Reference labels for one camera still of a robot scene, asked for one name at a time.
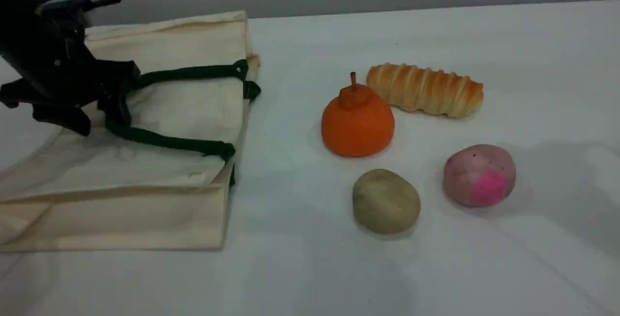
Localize pink purple round toy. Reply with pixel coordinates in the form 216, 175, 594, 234
443, 144, 517, 208

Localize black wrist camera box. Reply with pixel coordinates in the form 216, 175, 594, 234
36, 0, 93, 28

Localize orange toy fruit with stem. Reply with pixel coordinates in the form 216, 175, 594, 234
321, 72, 395, 158

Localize white cloth bag green handles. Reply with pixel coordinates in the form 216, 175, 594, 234
0, 11, 262, 253

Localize beige round toy potato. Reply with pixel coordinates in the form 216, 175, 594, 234
352, 169, 421, 235

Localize long striped bread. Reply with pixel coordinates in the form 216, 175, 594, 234
366, 63, 484, 119

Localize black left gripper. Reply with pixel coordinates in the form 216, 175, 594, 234
0, 16, 142, 137

